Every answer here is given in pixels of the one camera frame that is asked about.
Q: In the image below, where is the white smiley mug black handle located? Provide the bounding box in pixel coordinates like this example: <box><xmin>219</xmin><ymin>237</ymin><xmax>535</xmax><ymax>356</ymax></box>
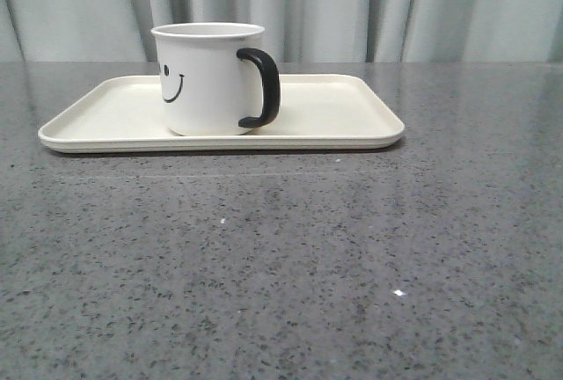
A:
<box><xmin>151</xmin><ymin>22</ymin><xmax>281</xmax><ymax>135</ymax></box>

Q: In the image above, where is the cream rectangular plastic tray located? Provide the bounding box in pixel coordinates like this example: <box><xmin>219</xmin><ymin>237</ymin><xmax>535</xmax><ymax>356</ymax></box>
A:
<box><xmin>38</xmin><ymin>74</ymin><xmax>405</xmax><ymax>154</ymax></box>

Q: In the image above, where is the grey pleated curtain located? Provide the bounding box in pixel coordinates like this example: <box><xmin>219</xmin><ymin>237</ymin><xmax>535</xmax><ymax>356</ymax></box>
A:
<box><xmin>1</xmin><ymin>0</ymin><xmax>562</xmax><ymax>62</ymax></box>

